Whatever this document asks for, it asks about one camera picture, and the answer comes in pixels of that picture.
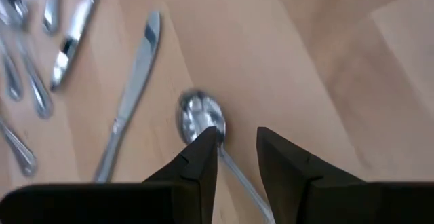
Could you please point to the silver spoon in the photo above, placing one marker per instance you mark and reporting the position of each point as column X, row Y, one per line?
column 200, row 112
column 22, row 154
column 13, row 6

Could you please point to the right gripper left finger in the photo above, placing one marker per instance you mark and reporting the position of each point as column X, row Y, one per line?
column 190, row 197

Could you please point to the silver table knife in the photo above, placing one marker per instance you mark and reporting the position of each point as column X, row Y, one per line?
column 135, row 81
column 73, row 37

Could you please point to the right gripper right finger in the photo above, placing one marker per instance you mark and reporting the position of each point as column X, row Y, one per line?
column 305, row 197

